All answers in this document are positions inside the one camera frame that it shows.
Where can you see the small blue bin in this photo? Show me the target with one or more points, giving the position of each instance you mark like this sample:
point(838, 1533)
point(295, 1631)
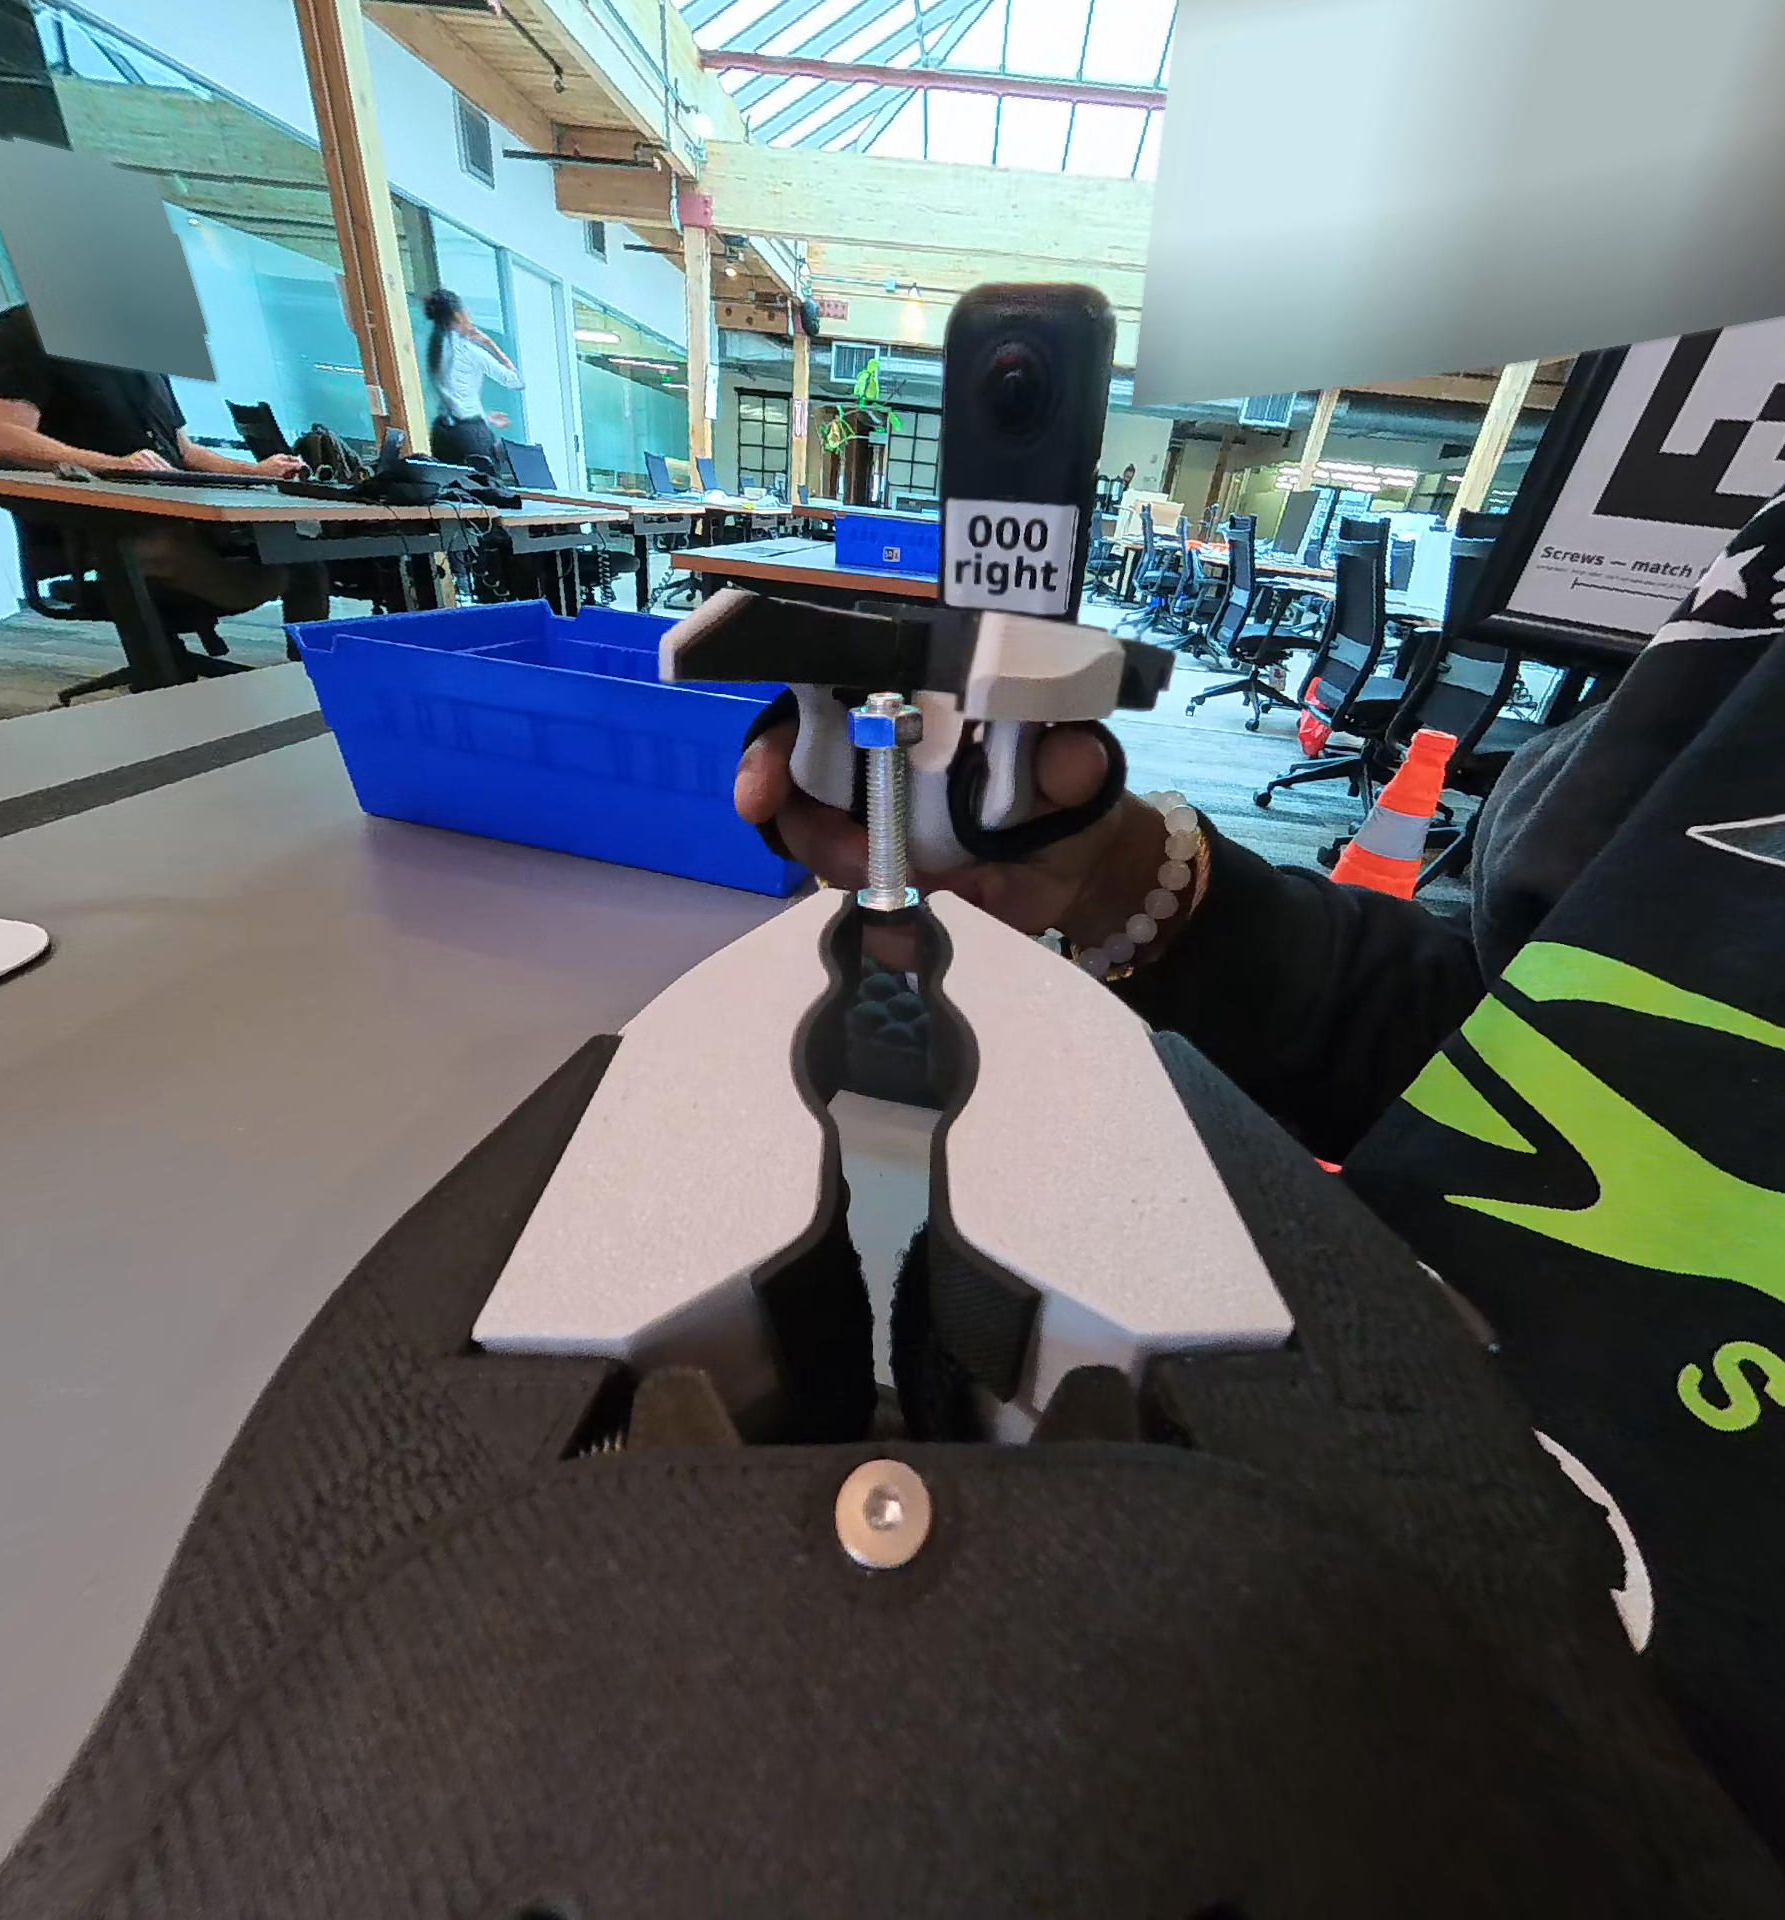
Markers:
point(875, 541)

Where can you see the blue plastic bin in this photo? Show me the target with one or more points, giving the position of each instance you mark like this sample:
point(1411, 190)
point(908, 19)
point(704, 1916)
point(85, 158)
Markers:
point(532, 753)

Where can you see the black framed marker sign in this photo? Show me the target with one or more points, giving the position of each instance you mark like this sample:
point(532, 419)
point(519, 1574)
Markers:
point(1625, 510)

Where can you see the row of black office chairs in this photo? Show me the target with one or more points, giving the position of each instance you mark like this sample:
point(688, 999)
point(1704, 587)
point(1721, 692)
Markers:
point(1353, 629)

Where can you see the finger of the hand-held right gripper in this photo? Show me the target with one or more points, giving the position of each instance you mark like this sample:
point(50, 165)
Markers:
point(788, 639)
point(1049, 663)

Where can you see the person's right forearm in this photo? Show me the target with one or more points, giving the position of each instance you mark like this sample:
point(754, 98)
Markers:
point(1324, 991)

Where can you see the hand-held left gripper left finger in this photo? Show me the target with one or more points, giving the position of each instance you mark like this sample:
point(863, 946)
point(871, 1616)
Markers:
point(663, 1171)

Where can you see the small steel nut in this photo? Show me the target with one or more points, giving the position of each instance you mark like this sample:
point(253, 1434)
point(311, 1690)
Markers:
point(890, 727)

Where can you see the person's right hand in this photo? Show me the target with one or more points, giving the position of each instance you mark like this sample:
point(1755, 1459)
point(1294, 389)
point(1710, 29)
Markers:
point(1071, 887)

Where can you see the black hoodie with green print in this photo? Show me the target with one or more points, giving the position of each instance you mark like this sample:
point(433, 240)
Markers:
point(1655, 1051)

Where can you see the orange traffic cone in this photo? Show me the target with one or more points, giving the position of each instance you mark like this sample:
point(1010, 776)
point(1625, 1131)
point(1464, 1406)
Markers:
point(1398, 839)

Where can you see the black honeycomb cushion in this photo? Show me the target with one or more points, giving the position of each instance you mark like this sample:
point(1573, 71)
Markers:
point(893, 1035)

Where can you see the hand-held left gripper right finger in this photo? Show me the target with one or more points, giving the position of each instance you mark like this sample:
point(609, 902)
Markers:
point(1118, 1184)

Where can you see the red bag on chair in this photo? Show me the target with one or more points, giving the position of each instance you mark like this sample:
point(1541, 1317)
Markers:
point(1311, 727)

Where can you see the thin long steel bolt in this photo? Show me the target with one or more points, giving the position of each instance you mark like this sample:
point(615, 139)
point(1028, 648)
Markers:
point(890, 828)

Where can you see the black backpack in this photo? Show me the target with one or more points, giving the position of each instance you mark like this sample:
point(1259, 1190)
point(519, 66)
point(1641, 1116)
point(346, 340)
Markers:
point(326, 453)

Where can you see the black mesh office chair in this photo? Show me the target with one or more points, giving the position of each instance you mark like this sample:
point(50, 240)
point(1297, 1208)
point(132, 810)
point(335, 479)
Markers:
point(52, 593)

